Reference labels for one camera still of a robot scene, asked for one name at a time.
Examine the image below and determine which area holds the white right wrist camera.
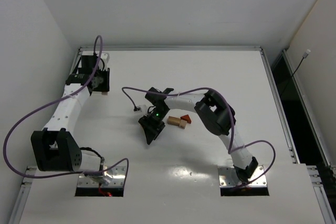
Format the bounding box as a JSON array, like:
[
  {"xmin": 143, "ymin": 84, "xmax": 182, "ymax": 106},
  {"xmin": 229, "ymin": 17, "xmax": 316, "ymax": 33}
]
[{"xmin": 133, "ymin": 104, "xmax": 147, "ymax": 113}]

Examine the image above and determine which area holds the black cable white connector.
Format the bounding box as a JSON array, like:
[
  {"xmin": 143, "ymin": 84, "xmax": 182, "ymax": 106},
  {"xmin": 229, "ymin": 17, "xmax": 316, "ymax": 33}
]
[{"xmin": 285, "ymin": 49, "xmax": 311, "ymax": 89}]

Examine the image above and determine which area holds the red wire under base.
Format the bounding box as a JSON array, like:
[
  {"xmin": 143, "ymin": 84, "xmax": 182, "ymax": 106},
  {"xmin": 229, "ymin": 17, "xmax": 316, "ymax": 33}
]
[{"xmin": 98, "ymin": 184, "xmax": 113, "ymax": 197}]

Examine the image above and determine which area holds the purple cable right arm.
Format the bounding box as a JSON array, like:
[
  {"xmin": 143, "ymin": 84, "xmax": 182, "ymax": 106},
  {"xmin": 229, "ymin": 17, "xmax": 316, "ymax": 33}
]
[{"xmin": 121, "ymin": 86, "xmax": 277, "ymax": 189}]

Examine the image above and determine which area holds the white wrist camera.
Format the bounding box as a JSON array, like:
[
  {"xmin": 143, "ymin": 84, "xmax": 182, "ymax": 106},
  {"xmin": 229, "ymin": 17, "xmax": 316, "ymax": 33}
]
[
  {"xmin": 133, "ymin": 104, "xmax": 147, "ymax": 113},
  {"xmin": 100, "ymin": 52, "xmax": 110, "ymax": 64}
]

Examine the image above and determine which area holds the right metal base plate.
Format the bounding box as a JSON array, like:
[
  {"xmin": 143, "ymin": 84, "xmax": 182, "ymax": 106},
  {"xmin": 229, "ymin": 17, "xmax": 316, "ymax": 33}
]
[{"xmin": 218, "ymin": 166, "xmax": 267, "ymax": 189}]

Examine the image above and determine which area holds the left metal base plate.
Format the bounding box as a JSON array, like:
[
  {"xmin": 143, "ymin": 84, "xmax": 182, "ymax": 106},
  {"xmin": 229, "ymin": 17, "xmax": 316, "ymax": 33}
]
[{"xmin": 77, "ymin": 166, "xmax": 128, "ymax": 189}]

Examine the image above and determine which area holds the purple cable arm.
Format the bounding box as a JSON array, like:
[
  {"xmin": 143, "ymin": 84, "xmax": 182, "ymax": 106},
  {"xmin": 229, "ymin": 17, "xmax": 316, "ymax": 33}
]
[
  {"xmin": 121, "ymin": 86, "xmax": 277, "ymax": 189},
  {"xmin": 3, "ymin": 35, "xmax": 130, "ymax": 179}
]

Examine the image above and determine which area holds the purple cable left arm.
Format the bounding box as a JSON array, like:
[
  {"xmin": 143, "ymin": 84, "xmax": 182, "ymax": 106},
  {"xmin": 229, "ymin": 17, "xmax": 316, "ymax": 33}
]
[{"xmin": 3, "ymin": 35, "xmax": 130, "ymax": 179}]

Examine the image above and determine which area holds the light wood letter cube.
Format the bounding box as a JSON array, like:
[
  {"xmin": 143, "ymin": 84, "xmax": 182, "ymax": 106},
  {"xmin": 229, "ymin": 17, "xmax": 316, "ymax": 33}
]
[{"xmin": 179, "ymin": 119, "xmax": 188, "ymax": 129}]

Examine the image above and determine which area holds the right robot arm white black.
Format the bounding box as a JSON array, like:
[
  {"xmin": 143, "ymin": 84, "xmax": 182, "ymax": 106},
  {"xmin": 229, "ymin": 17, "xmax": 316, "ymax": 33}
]
[{"xmin": 139, "ymin": 87, "xmax": 258, "ymax": 184}]

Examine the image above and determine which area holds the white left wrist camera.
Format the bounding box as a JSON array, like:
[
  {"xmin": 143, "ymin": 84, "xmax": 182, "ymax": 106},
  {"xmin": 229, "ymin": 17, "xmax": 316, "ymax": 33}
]
[{"xmin": 100, "ymin": 52, "xmax": 110, "ymax": 64}]

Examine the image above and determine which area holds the aluminium table frame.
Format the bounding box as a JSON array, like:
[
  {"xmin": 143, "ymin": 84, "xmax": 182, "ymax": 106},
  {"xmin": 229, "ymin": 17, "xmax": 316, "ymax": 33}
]
[{"xmin": 20, "ymin": 49, "xmax": 325, "ymax": 223}]

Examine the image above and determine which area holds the metal base plate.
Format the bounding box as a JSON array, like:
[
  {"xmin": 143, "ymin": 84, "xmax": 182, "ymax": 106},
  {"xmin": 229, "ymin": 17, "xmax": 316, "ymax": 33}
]
[
  {"xmin": 77, "ymin": 166, "xmax": 128, "ymax": 189},
  {"xmin": 218, "ymin": 166, "xmax": 267, "ymax": 189}
]

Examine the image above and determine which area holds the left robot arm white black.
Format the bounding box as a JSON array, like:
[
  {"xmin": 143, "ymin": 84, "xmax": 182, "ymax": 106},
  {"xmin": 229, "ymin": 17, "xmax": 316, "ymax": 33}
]
[{"xmin": 30, "ymin": 52, "xmax": 110, "ymax": 173}]

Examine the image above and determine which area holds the reddish-brown triangular wood block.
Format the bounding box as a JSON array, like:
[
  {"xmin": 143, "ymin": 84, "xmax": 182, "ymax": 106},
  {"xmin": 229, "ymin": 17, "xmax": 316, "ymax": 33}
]
[{"xmin": 180, "ymin": 114, "xmax": 192, "ymax": 124}]

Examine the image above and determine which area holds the light wood cylinder block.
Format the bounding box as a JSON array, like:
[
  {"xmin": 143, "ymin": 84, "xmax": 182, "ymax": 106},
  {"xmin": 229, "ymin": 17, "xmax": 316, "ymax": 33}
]
[{"xmin": 167, "ymin": 116, "xmax": 181, "ymax": 126}]

